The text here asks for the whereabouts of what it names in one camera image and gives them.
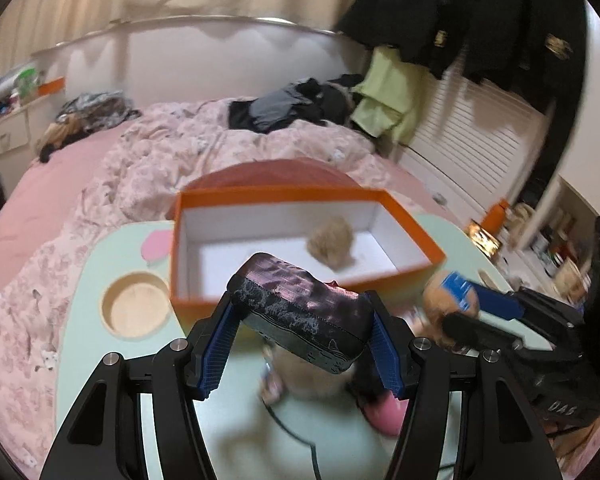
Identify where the brown plush toy blue patch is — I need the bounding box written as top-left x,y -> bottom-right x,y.
422,270 -> 481,351

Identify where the black jacket gold emblem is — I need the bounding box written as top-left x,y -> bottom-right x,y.
450,0 -> 588,191
335,0 -> 463,81

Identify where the pastel bead bracelet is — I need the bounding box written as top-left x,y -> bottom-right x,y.
260,350 -> 286,404

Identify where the brown and black garment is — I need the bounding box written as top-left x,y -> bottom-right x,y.
35,120 -> 81,163

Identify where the white nightstand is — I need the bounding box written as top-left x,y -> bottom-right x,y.
0,102 -> 33,158

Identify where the black padded pouch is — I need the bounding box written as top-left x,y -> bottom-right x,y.
228,252 -> 376,374

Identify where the beige fluffy pompom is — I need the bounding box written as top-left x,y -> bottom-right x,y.
306,215 -> 356,267

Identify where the orange bottle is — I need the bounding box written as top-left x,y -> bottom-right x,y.
485,199 -> 510,234

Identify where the small glossy box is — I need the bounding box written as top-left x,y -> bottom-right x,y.
467,220 -> 504,256

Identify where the pink bedsheet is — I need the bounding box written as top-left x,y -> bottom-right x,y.
0,125 -> 131,261

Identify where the pile of dark clothes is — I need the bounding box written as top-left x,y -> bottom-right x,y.
227,75 -> 366,133

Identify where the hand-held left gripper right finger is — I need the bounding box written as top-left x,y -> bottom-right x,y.
362,290 -> 563,480

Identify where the small orange box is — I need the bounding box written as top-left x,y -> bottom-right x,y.
37,77 -> 66,97

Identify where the grey patterned garment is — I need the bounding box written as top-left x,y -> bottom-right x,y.
60,91 -> 141,128

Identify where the pink floral blanket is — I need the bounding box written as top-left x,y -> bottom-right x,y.
0,97 -> 431,461

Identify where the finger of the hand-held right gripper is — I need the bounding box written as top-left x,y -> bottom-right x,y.
472,282 -> 526,322
442,312 -> 525,352

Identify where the orange cardboard box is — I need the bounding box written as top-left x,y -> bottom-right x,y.
169,157 -> 447,333

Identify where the light green garment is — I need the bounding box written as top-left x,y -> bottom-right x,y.
350,45 -> 426,146

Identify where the white padded headboard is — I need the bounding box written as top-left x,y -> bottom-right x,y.
30,15 -> 371,121

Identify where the white louvered door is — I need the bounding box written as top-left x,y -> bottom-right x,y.
400,55 -> 551,221

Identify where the green plastic item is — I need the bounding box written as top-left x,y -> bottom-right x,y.
17,67 -> 41,99

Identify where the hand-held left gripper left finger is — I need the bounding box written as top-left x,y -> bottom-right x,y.
40,290 -> 241,480

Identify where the white shelf unit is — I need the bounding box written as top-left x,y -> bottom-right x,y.
510,175 -> 600,306

